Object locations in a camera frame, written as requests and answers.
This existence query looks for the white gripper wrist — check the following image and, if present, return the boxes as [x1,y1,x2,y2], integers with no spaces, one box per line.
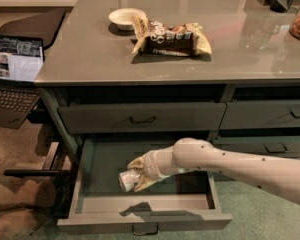
[127,151,166,192]

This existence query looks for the green white 7up can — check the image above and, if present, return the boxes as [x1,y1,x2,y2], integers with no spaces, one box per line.
[118,169,140,192]

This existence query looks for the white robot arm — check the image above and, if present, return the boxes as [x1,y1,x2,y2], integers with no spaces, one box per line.
[127,138,300,205]

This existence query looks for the open grey middle drawer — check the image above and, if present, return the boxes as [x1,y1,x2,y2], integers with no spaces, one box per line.
[58,137,232,235]

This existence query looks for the grey top left drawer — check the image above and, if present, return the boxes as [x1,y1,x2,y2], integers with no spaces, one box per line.
[58,102,226,134]

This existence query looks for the grey top right drawer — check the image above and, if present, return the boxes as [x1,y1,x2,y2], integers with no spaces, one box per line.
[220,100,300,130]

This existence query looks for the grey middle right drawer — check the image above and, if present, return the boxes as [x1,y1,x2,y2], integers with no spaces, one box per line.
[212,136,300,158]

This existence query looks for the black chair armrest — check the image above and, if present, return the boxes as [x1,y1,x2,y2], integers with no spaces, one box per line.
[4,169,69,177]

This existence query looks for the person's beige trouser legs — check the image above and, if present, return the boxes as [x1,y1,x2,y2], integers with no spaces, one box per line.
[0,179,56,240]

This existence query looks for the brown yellow chip bag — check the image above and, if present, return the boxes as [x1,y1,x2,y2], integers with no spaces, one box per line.
[132,17,212,57]

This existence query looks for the white ceramic bowl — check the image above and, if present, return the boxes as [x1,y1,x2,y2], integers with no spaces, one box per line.
[108,8,146,31]

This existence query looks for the black laptop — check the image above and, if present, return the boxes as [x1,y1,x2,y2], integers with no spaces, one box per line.
[0,35,44,129]

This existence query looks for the dark office chair back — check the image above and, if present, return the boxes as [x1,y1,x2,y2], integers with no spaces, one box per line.
[0,8,66,49]

